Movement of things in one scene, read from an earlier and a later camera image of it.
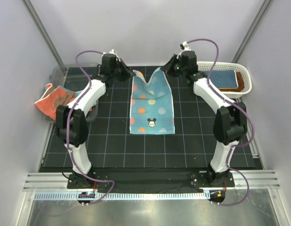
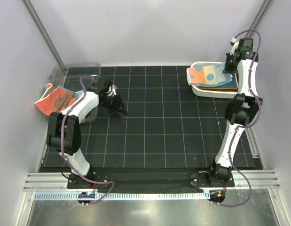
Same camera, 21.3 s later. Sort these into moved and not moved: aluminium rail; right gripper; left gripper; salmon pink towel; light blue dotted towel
Moved: light blue dotted towel; left gripper; right gripper
Not moved: aluminium rail; salmon pink towel
